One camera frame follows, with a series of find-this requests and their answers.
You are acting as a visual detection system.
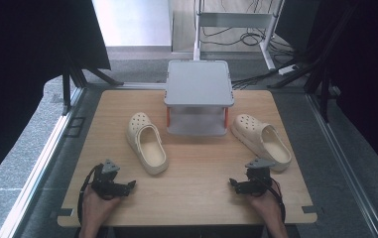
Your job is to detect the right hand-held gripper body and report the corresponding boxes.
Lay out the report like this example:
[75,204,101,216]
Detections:
[240,157,276,198]

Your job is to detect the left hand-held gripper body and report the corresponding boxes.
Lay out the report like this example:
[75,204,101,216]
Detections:
[91,159,127,201]

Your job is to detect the person's right hand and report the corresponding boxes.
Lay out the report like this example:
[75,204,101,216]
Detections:
[246,190,286,228]

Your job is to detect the person's left hand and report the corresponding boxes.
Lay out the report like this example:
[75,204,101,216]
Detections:
[80,185,123,230]

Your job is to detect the cream clog shoe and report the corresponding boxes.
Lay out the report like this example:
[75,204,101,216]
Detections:
[125,111,170,176]
[230,113,293,173]

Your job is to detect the grey two-tier shoe rack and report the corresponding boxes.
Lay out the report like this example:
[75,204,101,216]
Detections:
[163,59,235,138]

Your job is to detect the black tripod stand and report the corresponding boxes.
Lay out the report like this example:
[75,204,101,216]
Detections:
[61,49,125,117]

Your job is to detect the white power strip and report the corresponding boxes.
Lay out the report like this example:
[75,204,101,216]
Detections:
[277,63,299,76]

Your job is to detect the black metal stand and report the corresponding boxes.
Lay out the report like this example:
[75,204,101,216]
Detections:
[267,0,361,124]

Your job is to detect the dark curtain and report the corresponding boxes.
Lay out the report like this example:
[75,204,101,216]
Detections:
[0,0,112,196]
[304,0,378,183]

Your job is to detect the white metal stand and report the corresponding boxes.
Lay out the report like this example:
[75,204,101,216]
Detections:
[192,0,286,71]

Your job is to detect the black and red gripper cable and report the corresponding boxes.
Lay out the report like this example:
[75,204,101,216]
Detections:
[268,178,288,223]

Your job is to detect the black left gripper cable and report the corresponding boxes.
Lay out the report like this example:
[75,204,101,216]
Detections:
[76,164,104,227]

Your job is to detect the aluminium rail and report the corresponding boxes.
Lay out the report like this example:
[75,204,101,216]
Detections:
[102,81,168,91]
[0,86,85,238]
[305,93,378,238]

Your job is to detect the black floor cables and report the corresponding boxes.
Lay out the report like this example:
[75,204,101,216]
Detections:
[198,0,310,91]

